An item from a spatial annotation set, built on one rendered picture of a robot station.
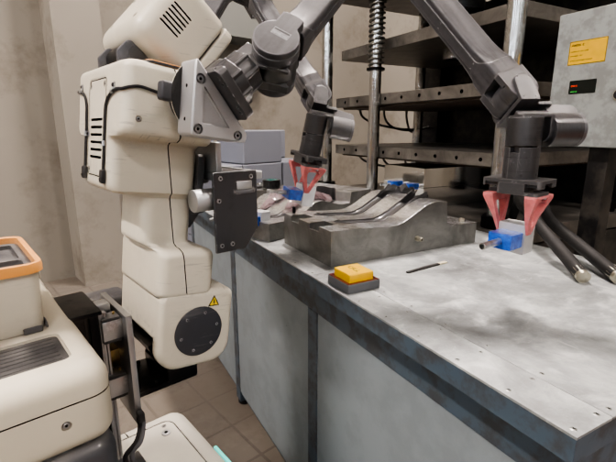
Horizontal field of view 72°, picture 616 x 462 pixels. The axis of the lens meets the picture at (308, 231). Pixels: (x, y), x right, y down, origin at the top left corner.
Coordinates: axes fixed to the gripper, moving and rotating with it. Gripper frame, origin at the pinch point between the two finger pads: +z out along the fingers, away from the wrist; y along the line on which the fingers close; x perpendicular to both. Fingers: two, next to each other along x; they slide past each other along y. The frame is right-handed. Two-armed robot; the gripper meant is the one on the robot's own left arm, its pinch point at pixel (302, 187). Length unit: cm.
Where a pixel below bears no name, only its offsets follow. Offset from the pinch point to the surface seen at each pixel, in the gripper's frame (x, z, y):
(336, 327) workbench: -0.6, 26.2, -28.6
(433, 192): -85, 3, 35
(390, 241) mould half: -17.6, 7.5, -19.7
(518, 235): -13, -7, -55
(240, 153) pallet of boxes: -54, 22, 198
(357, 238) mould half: -7.0, 7.2, -19.6
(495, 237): -11, -6, -53
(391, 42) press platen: -73, -56, 75
